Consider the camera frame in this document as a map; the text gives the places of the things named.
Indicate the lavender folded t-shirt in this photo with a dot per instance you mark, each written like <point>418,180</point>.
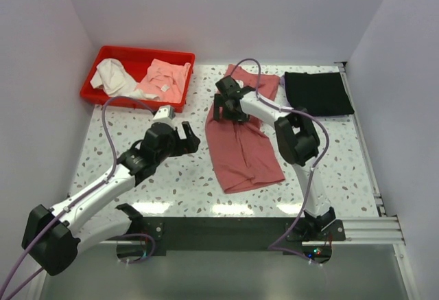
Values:
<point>283,82</point>

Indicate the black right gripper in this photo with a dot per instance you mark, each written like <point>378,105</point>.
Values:
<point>219,102</point>

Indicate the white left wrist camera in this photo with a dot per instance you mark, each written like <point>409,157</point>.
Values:
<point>165,114</point>

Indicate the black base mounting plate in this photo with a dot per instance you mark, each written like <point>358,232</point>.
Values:
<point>158,235</point>

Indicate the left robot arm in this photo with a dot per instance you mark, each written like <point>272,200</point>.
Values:
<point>51,235</point>

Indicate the white t-shirt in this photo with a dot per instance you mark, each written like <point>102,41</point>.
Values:
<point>113,79</point>

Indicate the aluminium frame rail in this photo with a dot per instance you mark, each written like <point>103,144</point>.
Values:
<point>187,186</point>

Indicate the dusty red t-shirt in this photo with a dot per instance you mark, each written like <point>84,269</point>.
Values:
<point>242,156</point>

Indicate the light pink t-shirt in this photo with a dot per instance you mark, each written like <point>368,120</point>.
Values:
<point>164,82</point>

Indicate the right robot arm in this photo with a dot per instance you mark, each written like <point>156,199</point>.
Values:
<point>297,140</point>

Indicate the red plastic bin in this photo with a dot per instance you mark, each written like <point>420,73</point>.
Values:
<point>135,61</point>

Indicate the black folded t-shirt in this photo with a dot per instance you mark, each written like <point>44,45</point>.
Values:
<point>322,94</point>

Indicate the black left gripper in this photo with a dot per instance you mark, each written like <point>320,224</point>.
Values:
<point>188,145</point>

